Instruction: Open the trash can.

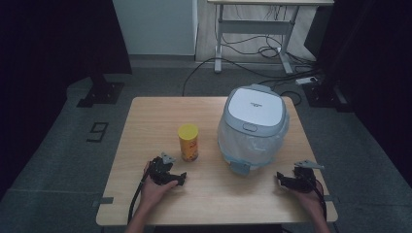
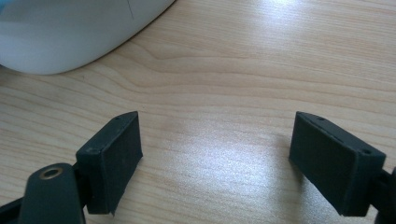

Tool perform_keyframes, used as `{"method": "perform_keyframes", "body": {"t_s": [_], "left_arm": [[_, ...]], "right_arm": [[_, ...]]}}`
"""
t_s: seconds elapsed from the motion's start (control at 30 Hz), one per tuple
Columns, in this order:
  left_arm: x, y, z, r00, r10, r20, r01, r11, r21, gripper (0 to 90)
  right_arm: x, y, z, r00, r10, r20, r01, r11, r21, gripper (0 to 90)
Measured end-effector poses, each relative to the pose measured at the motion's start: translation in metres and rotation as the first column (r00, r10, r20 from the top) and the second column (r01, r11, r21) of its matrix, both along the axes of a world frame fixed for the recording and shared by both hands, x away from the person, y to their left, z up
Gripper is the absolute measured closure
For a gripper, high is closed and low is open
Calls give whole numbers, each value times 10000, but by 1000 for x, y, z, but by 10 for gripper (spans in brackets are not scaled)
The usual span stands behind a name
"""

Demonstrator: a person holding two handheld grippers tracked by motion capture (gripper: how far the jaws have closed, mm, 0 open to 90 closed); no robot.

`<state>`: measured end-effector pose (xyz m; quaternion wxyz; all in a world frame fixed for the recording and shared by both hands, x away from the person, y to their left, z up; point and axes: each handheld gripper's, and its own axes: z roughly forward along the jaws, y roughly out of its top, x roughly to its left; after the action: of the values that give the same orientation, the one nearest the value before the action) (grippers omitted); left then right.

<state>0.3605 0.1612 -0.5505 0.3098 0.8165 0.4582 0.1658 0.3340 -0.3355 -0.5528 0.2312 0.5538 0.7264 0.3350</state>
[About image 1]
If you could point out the person's right hand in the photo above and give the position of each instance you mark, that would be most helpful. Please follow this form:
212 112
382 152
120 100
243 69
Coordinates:
310 201

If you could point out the grey white lidded trash bin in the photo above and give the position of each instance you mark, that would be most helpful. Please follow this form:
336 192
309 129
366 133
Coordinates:
254 113

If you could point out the white power strip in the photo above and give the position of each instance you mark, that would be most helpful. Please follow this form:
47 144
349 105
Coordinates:
306 80

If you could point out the white wall panel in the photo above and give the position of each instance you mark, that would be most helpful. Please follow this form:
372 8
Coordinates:
154 26

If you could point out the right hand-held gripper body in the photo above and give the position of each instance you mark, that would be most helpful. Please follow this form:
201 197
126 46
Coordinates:
305 177

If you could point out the clear plastic bin liner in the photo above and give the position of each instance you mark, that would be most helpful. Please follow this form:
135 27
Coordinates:
249 147

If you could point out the dark curtain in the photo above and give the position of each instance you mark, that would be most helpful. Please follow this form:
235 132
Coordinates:
48 48
372 64

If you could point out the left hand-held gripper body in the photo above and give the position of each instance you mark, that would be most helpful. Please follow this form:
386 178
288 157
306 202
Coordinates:
159 169

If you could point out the white metal frame desk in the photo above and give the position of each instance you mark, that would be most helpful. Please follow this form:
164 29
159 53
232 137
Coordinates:
252 27

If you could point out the grey tape strip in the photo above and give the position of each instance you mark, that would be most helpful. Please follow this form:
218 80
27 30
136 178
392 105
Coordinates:
103 201

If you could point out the person's left hand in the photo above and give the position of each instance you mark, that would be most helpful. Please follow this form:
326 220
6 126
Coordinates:
154 191

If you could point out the yellow snack can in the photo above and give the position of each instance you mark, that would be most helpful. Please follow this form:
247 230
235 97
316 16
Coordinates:
188 142

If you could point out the black stand base plate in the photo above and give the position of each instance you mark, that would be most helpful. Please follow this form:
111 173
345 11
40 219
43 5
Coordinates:
327 95
101 93

